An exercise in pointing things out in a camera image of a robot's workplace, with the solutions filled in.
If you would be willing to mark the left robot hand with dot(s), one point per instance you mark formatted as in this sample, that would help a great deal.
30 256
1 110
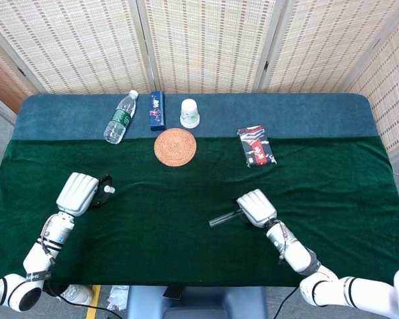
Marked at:
76 194

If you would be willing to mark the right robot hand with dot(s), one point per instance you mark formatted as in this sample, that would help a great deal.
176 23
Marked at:
257 207

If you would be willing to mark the small white cap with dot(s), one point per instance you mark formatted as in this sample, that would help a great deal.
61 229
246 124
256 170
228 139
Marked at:
109 189

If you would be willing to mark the clear glass tube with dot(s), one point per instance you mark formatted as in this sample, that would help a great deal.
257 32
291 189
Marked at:
219 221

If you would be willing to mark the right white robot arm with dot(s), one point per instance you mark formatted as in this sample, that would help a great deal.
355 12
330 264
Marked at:
296 256

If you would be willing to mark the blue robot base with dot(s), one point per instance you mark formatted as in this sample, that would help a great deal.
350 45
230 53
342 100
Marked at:
199 304

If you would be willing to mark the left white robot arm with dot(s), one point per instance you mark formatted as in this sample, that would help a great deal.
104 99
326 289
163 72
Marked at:
40 256

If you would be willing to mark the black red patterned packet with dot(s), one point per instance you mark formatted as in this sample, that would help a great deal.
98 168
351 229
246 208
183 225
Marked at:
256 148

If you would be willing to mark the clear plastic water bottle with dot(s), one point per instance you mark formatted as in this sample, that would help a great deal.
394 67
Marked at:
114 129

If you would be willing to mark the blue table cloth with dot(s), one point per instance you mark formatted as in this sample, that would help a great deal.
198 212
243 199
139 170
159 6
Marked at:
269 114

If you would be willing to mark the green velvet cloth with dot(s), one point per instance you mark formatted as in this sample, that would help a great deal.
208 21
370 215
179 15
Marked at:
173 252

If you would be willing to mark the white sneaker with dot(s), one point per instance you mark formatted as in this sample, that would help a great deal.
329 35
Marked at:
76 294

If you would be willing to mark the round woven rattan coaster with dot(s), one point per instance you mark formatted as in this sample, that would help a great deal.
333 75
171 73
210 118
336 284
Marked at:
175 147

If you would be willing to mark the white crumpled paper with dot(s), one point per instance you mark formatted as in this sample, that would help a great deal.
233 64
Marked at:
118 297

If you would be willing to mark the blue floral print box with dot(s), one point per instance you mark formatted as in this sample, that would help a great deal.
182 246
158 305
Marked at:
157 113

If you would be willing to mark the white paper cup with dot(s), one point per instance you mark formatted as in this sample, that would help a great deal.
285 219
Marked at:
189 111

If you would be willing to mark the small black flat plate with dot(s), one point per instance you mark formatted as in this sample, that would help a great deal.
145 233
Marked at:
173 291

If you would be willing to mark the bamboo folding screen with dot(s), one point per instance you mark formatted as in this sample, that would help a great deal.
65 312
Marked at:
206 43

